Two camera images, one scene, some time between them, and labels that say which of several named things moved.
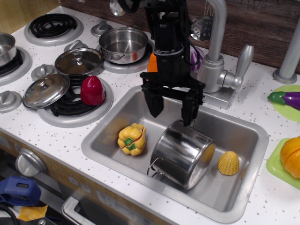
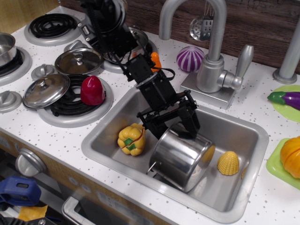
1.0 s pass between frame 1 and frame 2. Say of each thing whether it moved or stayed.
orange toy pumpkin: stayed
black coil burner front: stayed
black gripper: moved
